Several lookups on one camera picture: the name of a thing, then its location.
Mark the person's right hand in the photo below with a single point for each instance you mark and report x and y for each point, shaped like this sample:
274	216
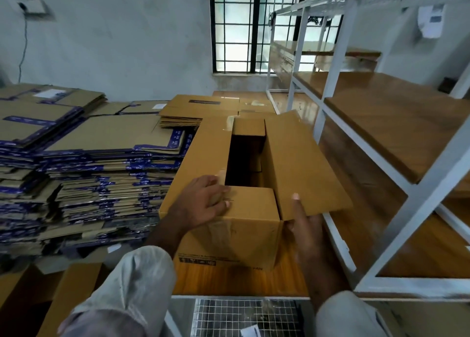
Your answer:
308	237

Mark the assembled boxes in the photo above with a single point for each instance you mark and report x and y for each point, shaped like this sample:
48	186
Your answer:
73	289

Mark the person's left hand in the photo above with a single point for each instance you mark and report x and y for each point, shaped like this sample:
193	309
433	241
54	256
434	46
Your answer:
200	204

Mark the white paper tag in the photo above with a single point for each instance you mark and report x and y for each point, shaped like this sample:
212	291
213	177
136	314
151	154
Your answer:
250	331

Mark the black framed window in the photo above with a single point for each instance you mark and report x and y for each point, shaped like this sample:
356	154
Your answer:
253	25

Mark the white wall socket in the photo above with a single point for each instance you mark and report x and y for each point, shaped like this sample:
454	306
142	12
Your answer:
29	6

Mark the white metal shelf rack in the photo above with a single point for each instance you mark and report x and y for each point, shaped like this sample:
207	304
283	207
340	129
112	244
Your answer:
418	201

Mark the wooden table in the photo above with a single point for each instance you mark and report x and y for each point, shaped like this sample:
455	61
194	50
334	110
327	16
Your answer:
235	282

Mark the brown cardboard box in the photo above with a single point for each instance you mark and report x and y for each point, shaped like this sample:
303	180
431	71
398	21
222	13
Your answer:
242	230
198	109

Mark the person's right forearm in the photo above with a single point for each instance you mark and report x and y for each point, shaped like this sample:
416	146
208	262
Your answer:
327	278

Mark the white wall device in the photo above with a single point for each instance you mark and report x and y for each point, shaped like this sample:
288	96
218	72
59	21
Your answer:
431	21

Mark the person's light grey shirt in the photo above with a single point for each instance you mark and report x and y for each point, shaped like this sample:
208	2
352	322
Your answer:
125	289

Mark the person's left forearm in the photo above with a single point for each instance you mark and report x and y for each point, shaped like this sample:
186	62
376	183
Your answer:
167	237

